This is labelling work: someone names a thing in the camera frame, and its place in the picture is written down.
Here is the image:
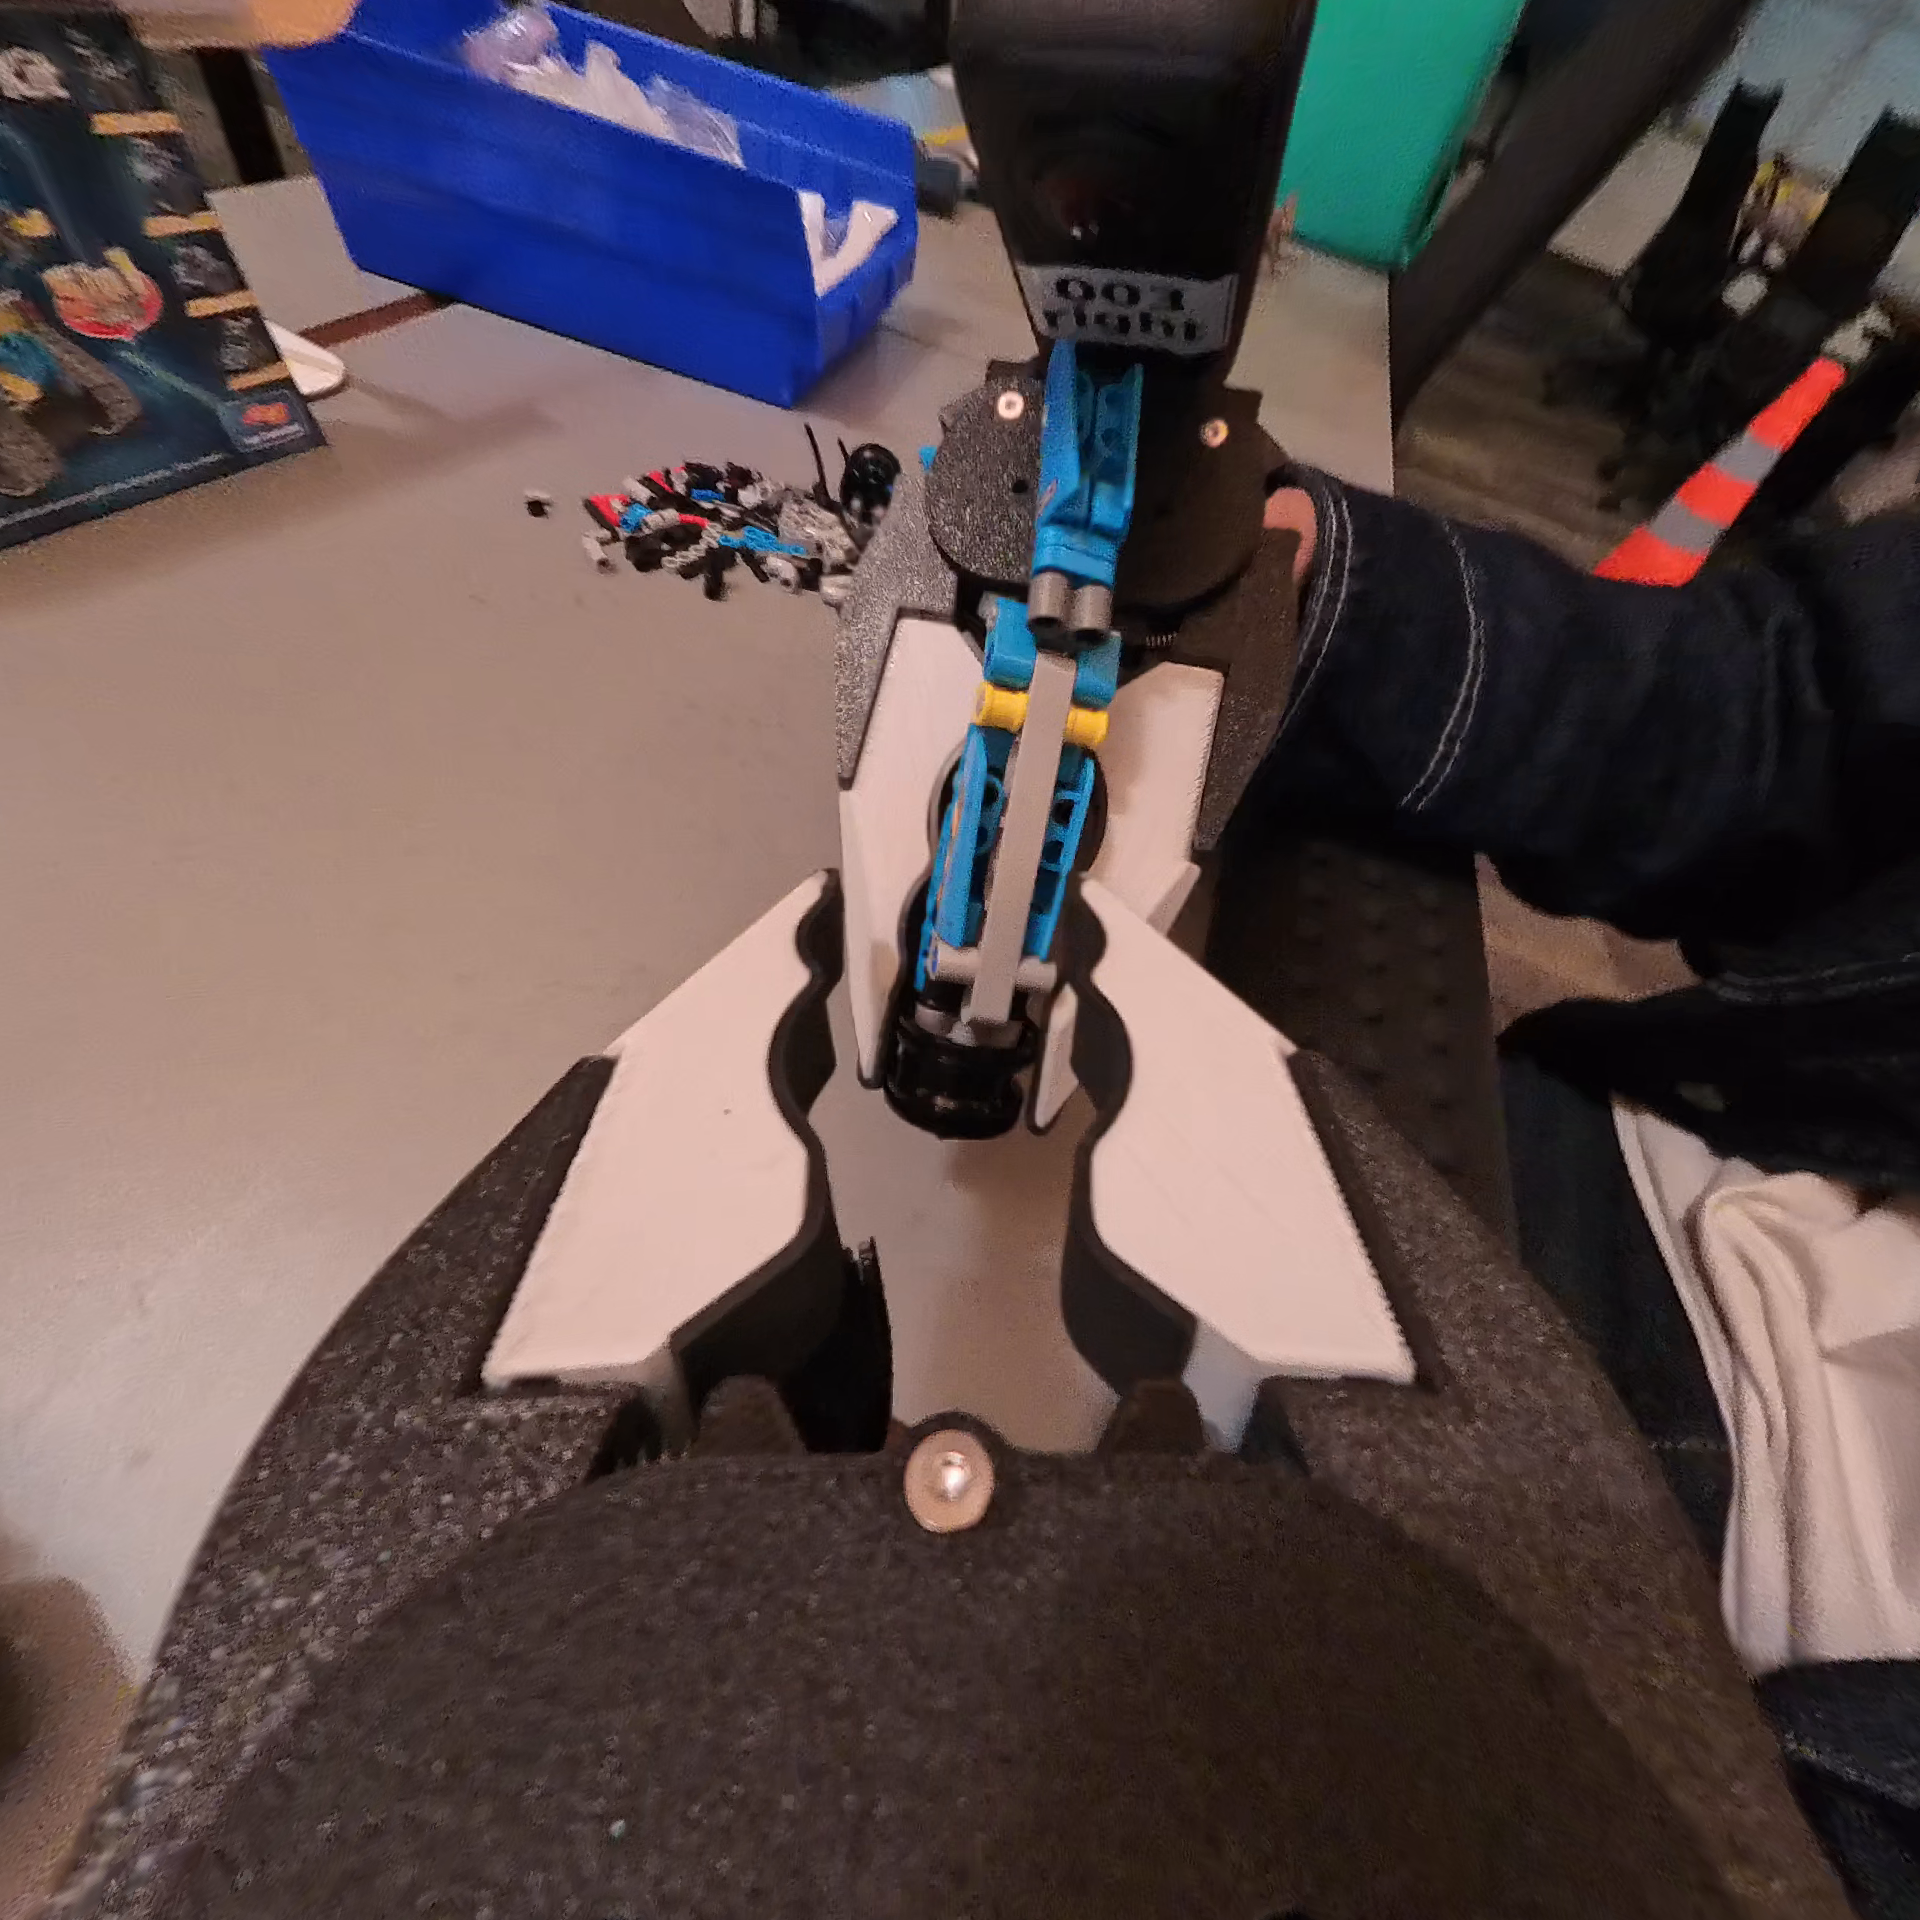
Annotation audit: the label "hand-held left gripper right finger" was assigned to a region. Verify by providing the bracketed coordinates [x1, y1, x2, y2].
[1065, 879, 1421, 1451]

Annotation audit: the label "clear plastic bags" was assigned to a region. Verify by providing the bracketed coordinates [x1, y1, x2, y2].
[457, 3, 906, 301]

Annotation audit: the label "person's torso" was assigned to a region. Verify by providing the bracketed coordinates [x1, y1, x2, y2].
[1500, 883, 1920, 1920]

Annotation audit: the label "pile of small building pieces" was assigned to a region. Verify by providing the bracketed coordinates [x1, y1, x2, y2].
[525, 427, 906, 606]

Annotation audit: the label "flat robot kit box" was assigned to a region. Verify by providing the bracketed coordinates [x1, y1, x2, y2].
[0, 7, 329, 551]

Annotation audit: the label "black perforated board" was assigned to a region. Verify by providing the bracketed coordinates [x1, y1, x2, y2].
[1208, 831, 1517, 1205]

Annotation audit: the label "grey desk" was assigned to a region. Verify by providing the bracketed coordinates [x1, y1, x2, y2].
[0, 176, 1401, 1685]

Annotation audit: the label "black chair base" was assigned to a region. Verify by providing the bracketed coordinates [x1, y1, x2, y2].
[1590, 74, 1920, 504]

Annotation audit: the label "blue plastic bin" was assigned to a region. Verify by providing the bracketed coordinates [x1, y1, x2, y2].
[264, 0, 923, 411]

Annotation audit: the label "orange traffic cone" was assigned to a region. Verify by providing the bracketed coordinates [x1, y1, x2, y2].
[1594, 357, 1849, 589]

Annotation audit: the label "person's right forearm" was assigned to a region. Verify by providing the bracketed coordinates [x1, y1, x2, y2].
[1245, 464, 1920, 979]

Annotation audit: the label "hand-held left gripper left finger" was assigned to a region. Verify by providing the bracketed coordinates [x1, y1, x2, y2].
[481, 871, 846, 1386]

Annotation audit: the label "blue toy robot arm piece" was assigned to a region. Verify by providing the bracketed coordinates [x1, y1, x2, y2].
[885, 342, 1155, 1144]

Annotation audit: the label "teal panel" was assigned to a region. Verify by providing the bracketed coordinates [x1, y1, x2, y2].
[1280, 0, 1529, 274]

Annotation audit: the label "black table leg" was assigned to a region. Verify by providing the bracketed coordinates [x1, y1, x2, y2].
[1388, 0, 1760, 441]

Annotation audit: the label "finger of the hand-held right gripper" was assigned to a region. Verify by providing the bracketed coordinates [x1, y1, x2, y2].
[837, 614, 995, 1087]
[1032, 661, 1216, 1129]

